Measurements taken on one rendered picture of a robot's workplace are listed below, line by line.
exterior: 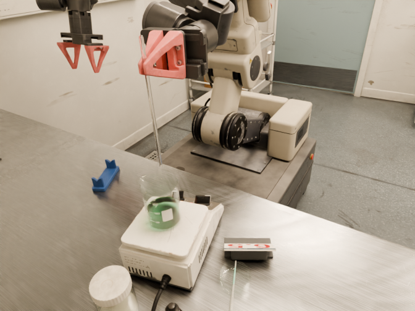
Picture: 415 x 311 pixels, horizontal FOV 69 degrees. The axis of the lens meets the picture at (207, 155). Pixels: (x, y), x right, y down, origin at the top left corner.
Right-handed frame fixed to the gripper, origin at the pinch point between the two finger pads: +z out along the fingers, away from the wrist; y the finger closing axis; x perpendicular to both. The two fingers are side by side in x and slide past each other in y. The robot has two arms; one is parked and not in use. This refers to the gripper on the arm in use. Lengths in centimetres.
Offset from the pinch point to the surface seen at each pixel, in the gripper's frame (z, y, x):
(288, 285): 0.3, 22.1, 35.1
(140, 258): 8.1, -1.0, 29.0
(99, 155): -23, -37, 35
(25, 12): -83, -122, 6
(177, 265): 7.4, 5.5, 28.6
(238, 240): -5.8, 11.3, 34.7
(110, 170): -16.5, -27.5, 34.2
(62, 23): -105, -124, 14
